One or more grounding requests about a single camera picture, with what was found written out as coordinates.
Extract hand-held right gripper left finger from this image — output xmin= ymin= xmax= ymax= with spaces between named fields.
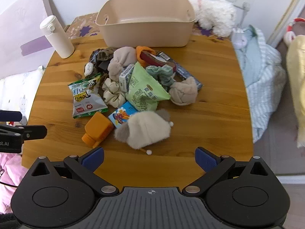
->
xmin=29 ymin=147 xmax=120 ymax=197

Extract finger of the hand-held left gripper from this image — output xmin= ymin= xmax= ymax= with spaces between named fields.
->
xmin=0 ymin=110 xmax=23 ymax=123
xmin=0 ymin=125 xmax=47 ymax=140

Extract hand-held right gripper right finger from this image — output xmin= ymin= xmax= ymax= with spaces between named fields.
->
xmin=182 ymin=147 xmax=274 ymax=197

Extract orange plastic bottle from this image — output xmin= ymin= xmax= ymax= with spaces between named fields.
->
xmin=82 ymin=112 xmax=114 ymax=148

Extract cream fur hat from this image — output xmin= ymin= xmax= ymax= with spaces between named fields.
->
xmin=114 ymin=108 xmax=174 ymax=155

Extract green and white snack bag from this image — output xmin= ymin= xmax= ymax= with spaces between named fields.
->
xmin=68 ymin=73 xmax=109 ymax=119

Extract light green snack pouch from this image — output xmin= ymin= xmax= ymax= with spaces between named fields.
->
xmin=126 ymin=62 xmax=171 ymax=112

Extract long blue snack packet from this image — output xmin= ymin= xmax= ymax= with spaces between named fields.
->
xmin=156 ymin=51 xmax=203 ymax=90

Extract black square box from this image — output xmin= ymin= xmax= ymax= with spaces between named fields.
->
xmin=96 ymin=61 xmax=110 ymax=72

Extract green knit scrunchie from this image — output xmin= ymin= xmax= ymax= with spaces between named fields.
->
xmin=146 ymin=65 xmax=177 ymax=87

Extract white cat plush orange hat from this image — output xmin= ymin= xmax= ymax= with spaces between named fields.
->
xmin=136 ymin=45 xmax=177 ymax=73

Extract beige plastic storage bin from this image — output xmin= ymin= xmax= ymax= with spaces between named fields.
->
xmin=96 ymin=0 xmax=196 ymax=48

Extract pink cloth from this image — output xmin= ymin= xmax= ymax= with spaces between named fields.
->
xmin=0 ymin=153 xmax=29 ymax=214

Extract white printed pillow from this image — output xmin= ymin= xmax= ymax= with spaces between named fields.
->
xmin=0 ymin=65 xmax=46 ymax=124

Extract wooden desk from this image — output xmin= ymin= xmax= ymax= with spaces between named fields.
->
xmin=21 ymin=32 xmax=254 ymax=188

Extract cream scrunchie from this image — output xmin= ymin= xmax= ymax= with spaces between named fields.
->
xmin=102 ymin=78 xmax=128 ymax=108

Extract taupe fuzzy scrunchie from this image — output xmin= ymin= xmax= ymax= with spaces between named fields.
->
xmin=169 ymin=77 xmax=199 ymax=106

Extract small white milk carton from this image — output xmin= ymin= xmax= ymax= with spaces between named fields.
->
xmin=119 ymin=64 xmax=136 ymax=93

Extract white and purple board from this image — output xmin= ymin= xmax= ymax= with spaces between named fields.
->
xmin=0 ymin=0 xmax=66 ymax=79

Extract white insulated bottle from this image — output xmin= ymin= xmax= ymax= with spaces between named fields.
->
xmin=39 ymin=15 xmax=75 ymax=59

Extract light blue striped clothing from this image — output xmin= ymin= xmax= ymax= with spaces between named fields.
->
xmin=232 ymin=25 xmax=287 ymax=144

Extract brown floral cloth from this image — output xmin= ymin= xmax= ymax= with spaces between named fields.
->
xmin=65 ymin=12 xmax=233 ymax=41

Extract yellow fleece blanket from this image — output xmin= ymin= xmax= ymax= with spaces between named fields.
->
xmin=286 ymin=35 xmax=305 ymax=148

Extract white round gadget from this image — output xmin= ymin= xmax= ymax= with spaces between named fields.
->
xmin=232 ymin=27 xmax=250 ymax=46

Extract white fluffy plush toy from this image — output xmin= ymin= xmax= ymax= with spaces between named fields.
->
xmin=191 ymin=0 xmax=237 ymax=37

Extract red and white headphones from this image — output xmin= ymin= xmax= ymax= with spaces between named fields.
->
xmin=283 ymin=18 xmax=305 ymax=44

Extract white plug with cable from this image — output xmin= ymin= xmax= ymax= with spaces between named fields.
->
xmin=236 ymin=1 xmax=251 ymax=29

